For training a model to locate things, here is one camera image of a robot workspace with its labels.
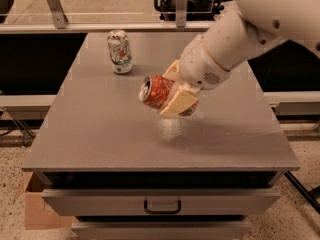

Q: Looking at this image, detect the white green soda can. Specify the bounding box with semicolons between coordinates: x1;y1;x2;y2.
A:
107;30;132;74

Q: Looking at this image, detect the grey drawer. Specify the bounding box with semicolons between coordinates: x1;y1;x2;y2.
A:
42;188;280;217
72;222;251;240

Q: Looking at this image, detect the black drawer handle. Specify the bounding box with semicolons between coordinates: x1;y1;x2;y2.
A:
143;200;182;215

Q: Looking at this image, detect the cardboard box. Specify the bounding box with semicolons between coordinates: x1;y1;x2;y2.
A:
14;172;77;230

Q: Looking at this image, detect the grey lower drawer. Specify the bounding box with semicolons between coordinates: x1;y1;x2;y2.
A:
72;222;251;240

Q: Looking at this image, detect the grey cabinet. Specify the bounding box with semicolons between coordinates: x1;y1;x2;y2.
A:
20;31;301;240

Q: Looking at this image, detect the metal window railing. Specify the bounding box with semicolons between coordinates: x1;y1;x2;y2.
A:
0;0;213;34

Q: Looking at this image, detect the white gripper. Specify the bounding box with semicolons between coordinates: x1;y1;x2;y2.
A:
159;35;230;118

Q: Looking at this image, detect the red coke can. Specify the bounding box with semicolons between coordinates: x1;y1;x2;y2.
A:
138;75;199;117

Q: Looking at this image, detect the grey top drawer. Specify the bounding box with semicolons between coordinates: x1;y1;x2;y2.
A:
42;188;280;217

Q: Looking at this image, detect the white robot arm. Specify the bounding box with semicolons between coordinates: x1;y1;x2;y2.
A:
159;0;320;118

